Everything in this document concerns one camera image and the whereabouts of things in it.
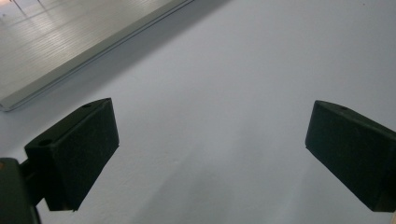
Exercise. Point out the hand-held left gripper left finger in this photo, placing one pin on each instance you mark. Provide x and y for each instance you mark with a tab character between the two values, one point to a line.
74	155

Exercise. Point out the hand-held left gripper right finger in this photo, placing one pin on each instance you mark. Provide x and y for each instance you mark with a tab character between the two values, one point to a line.
355	149

